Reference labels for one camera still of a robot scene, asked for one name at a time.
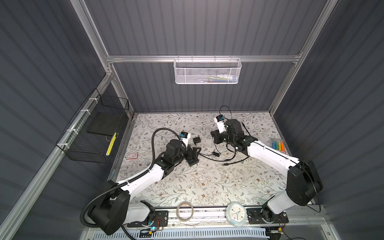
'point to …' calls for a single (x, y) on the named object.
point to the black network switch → (193, 162)
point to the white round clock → (236, 213)
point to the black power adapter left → (196, 140)
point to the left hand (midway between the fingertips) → (195, 147)
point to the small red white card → (132, 156)
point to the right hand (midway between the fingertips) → (213, 133)
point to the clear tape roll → (177, 213)
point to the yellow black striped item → (111, 144)
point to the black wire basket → (95, 134)
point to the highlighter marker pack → (279, 144)
